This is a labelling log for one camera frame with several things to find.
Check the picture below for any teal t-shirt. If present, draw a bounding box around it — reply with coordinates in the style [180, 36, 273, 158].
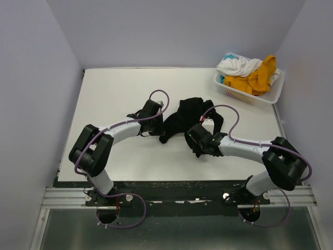
[220, 53, 237, 84]

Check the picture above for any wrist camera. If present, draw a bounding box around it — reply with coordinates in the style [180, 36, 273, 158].
[156, 101, 164, 107]
[201, 118, 214, 133]

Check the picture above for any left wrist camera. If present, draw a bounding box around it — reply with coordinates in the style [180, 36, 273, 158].
[156, 101, 164, 107]

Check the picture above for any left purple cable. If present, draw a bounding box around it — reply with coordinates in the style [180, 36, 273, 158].
[74, 90, 170, 230]

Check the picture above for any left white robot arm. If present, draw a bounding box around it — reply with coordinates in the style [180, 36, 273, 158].
[69, 99, 163, 206]

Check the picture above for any yellow t-shirt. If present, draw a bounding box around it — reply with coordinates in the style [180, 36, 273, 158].
[223, 55, 280, 96]

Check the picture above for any white t-shirt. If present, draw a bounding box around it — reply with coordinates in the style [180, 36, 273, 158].
[216, 54, 263, 77]

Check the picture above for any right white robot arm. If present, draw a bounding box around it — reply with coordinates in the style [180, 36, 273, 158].
[187, 124, 306, 204]

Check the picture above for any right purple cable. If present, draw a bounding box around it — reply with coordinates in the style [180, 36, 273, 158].
[201, 104, 313, 228]

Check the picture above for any purple cable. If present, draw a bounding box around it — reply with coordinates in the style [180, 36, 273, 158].
[74, 90, 170, 230]
[201, 104, 313, 228]

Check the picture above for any aluminium extrusion rail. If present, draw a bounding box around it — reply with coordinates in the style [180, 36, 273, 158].
[42, 186, 317, 209]

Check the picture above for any black t-shirt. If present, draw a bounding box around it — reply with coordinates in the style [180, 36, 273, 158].
[159, 97, 214, 148]

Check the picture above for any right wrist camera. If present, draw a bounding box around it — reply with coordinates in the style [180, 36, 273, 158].
[201, 118, 214, 133]

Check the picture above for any white plastic laundry basket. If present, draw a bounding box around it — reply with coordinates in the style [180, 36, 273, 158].
[213, 53, 285, 106]

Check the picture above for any black mounting base plate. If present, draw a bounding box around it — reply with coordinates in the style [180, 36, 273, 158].
[85, 180, 270, 217]

